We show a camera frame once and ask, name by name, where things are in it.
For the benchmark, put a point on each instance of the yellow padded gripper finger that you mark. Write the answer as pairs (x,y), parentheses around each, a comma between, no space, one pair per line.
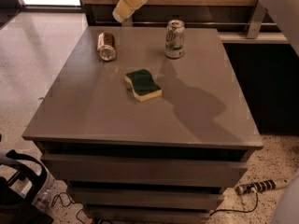
(126,8)

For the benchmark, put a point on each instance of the orange soda can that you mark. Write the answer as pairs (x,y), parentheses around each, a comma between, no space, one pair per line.
(106,46)

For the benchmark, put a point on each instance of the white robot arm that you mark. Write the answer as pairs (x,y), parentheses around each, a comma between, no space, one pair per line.
(286,14)

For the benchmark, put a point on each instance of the green white soda can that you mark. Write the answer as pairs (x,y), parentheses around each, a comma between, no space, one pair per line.
(174,39)

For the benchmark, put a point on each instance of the green yellow sponge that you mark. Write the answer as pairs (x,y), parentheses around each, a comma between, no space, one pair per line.
(143,85)

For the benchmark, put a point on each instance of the grey drawer cabinet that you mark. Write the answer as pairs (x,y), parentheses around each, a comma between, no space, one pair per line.
(168,159)

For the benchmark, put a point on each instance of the white power strip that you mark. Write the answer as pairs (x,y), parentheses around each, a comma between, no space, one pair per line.
(261,186)

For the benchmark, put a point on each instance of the left metal bracket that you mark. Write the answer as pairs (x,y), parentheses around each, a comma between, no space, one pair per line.
(127,22)

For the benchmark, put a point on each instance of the metal bracket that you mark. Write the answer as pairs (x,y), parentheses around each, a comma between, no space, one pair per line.
(255,22)
(127,22)

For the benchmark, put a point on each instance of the right metal bracket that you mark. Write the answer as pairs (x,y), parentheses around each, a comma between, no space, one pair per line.
(255,22)

